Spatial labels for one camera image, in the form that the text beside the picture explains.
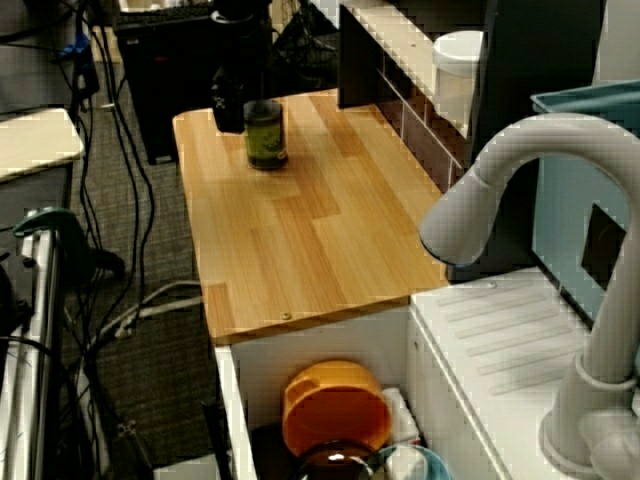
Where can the aluminium extrusion profile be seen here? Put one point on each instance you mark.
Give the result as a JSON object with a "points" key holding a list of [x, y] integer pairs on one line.
{"points": [[40, 325]]}

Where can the dark tile backsplash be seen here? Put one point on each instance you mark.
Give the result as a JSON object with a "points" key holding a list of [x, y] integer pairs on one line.
{"points": [[415, 130]]}

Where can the light blue bowl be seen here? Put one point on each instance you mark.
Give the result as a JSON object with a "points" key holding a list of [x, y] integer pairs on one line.
{"points": [[440, 465]]}

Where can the small white plastic block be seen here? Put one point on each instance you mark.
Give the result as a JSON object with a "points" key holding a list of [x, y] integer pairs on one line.
{"points": [[400, 415]]}

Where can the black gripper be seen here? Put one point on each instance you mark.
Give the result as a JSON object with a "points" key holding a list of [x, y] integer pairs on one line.
{"points": [[245, 55]]}

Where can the white cup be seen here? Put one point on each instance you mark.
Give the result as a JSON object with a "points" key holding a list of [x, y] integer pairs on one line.
{"points": [[407, 462]]}

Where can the blue plastic bin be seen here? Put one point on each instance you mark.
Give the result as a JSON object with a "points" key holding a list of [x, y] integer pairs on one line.
{"points": [[560, 210]]}

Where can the green pea can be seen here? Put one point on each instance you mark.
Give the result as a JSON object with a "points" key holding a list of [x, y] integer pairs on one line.
{"points": [[265, 140]]}

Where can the brass countertop screw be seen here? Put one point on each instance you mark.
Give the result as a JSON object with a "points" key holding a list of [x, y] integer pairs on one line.
{"points": [[285, 315]]}

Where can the beige side table board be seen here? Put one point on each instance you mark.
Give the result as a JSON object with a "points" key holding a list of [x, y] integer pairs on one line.
{"points": [[35, 140]]}

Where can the white toy sink basin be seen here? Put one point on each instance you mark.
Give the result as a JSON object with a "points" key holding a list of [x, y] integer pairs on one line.
{"points": [[500, 350]]}

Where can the wide dark hutch post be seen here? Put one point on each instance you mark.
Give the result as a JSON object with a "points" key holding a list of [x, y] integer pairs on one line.
{"points": [[540, 60]]}

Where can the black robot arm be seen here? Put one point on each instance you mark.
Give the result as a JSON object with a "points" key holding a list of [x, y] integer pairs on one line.
{"points": [[240, 10]]}

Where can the narrow dark hutch panel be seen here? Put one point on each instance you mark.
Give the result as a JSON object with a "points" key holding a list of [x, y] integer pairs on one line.
{"points": [[360, 65]]}

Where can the beige hutch shelf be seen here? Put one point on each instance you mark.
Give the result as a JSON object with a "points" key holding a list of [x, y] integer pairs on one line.
{"points": [[395, 35]]}

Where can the orange plastic bowl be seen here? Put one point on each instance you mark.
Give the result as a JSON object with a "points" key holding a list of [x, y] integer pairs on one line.
{"points": [[335, 405]]}

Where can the black base box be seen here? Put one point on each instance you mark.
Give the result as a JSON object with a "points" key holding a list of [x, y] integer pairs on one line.
{"points": [[165, 90]]}

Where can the grey toy faucet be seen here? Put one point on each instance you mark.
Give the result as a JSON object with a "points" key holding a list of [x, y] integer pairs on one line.
{"points": [[500, 165]]}

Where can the white lidded plastic jar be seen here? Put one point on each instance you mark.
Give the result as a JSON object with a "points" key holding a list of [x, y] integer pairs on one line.
{"points": [[457, 50]]}

